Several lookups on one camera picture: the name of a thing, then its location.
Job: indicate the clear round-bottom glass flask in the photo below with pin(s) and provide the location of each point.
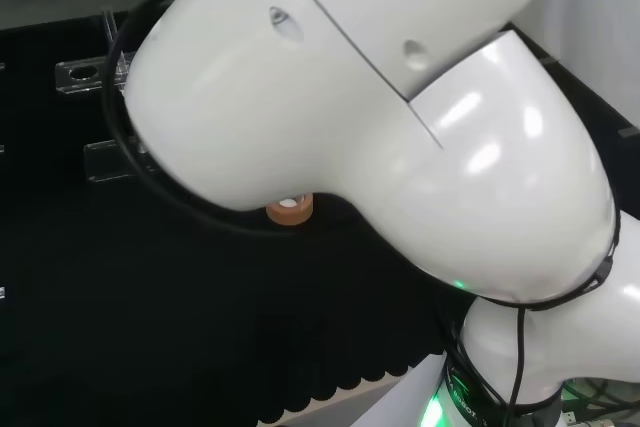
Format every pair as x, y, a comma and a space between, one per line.
288, 203

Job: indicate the black bench cloth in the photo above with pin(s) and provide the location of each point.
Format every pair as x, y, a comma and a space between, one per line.
125, 297

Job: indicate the clear acrylic funnel stand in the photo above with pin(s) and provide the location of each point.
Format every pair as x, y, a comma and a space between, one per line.
102, 162

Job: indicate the small black cloth clip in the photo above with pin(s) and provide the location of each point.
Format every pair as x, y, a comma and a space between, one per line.
549, 60
629, 132

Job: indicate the pale board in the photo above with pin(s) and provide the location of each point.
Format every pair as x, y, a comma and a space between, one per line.
380, 397

